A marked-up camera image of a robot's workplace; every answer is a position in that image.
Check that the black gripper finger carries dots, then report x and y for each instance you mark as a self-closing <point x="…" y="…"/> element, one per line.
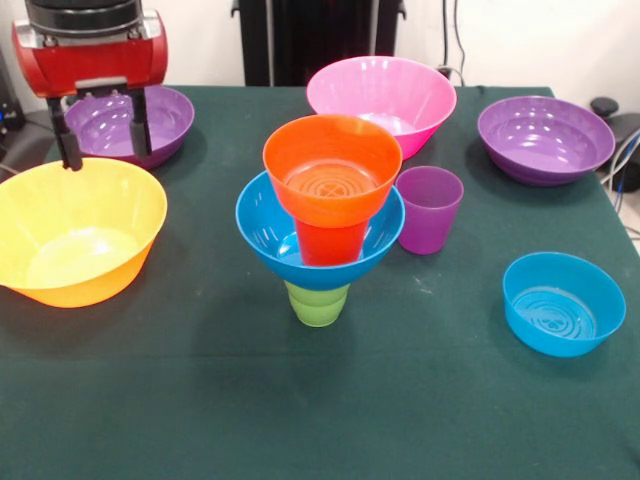
<point x="141" y="132"/>
<point x="69" y="145"/>

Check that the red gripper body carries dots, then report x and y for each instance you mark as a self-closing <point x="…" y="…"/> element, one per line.
<point x="95" y="65"/>

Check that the deep blue plastic bowl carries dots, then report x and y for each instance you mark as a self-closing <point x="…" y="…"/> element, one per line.
<point x="260" y="235"/>

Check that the orange plastic bowl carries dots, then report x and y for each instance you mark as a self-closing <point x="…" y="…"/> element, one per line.
<point x="330" y="205"/>

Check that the orange plastic cup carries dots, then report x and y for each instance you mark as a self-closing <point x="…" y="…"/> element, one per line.
<point x="330" y="245"/>

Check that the purple plastic bowl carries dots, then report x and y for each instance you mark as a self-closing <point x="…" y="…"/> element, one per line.
<point x="545" y="152"/>
<point x="165" y="125"/>

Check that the black device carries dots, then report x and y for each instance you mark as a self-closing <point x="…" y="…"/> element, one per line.
<point x="10" y="115"/>

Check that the yellow plastic bowl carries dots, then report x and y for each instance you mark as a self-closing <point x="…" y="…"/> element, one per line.
<point x="75" y="260"/>

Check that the green plastic cup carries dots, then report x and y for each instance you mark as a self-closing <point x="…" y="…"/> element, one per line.
<point x="315" y="312"/>

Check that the pink plastic bowl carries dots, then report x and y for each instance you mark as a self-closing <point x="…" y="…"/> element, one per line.
<point x="415" y="95"/>

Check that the purple plastic cup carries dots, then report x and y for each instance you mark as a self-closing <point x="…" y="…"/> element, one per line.
<point x="432" y="230"/>

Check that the dark green table cloth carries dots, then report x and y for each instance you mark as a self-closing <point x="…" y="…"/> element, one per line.
<point x="320" y="400"/>

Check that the low blue plastic bowl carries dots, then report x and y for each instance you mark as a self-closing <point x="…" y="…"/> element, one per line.
<point x="550" y="337"/>

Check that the black round knob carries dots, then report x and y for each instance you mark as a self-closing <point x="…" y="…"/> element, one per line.
<point x="604" y="106"/>

